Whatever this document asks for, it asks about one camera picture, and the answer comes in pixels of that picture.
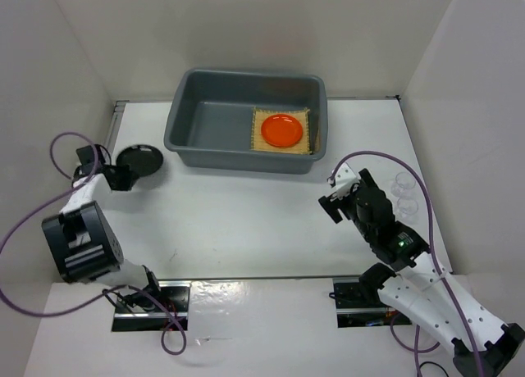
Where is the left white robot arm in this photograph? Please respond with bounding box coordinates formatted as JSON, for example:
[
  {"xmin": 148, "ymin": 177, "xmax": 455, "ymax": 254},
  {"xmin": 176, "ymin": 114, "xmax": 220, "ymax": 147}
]
[{"xmin": 42, "ymin": 144, "xmax": 163, "ymax": 311}]

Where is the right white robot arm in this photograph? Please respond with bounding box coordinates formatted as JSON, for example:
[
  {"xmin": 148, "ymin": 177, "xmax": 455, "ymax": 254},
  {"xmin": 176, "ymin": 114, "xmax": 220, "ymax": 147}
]
[{"xmin": 319, "ymin": 166, "xmax": 524, "ymax": 376}]

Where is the grey plastic bin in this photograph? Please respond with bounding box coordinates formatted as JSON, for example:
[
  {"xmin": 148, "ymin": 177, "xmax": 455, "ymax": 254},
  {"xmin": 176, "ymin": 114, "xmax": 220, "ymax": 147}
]
[{"xmin": 163, "ymin": 68, "xmax": 328, "ymax": 175}]

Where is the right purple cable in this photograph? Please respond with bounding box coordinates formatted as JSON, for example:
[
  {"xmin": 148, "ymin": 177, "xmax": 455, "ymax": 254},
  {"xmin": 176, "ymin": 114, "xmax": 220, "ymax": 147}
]
[{"xmin": 327, "ymin": 149, "xmax": 483, "ymax": 377}]

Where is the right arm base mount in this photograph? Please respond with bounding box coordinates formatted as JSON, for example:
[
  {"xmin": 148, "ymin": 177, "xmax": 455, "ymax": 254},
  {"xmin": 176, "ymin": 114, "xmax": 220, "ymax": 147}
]
[{"xmin": 329, "ymin": 276, "xmax": 411, "ymax": 329}]

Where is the clear plastic cup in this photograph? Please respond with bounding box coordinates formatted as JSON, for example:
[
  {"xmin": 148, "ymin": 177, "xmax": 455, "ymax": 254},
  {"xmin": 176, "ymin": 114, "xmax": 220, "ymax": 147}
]
[
  {"xmin": 390, "ymin": 171, "xmax": 416, "ymax": 198},
  {"xmin": 396, "ymin": 197, "xmax": 419, "ymax": 224}
]

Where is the orange plastic plate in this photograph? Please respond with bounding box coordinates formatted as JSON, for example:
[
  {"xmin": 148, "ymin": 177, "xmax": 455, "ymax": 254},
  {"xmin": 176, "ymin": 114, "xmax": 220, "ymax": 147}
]
[{"xmin": 260, "ymin": 113, "xmax": 304, "ymax": 148}]

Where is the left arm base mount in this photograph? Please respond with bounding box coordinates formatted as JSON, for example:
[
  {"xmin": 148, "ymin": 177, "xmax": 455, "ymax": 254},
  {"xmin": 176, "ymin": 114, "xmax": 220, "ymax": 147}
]
[{"xmin": 102, "ymin": 280, "xmax": 191, "ymax": 333}]

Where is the woven bamboo mat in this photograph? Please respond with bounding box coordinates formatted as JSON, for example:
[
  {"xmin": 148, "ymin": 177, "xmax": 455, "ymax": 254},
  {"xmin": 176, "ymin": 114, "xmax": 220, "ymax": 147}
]
[{"xmin": 251, "ymin": 107, "xmax": 311, "ymax": 155}]

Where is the black plate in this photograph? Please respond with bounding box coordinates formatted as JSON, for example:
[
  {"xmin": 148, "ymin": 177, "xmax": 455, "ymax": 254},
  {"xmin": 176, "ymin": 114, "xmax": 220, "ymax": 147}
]
[{"xmin": 116, "ymin": 144, "xmax": 164, "ymax": 177}]

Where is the aluminium table edge rail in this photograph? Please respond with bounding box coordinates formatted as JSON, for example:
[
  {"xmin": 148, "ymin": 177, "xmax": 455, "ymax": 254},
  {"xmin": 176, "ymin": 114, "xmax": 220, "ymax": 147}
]
[{"xmin": 104, "ymin": 100, "xmax": 129, "ymax": 152}]

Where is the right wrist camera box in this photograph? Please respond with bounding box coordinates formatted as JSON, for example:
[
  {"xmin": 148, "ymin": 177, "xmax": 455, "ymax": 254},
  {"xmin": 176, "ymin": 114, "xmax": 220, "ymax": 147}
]
[{"xmin": 327, "ymin": 163, "xmax": 359, "ymax": 199}]

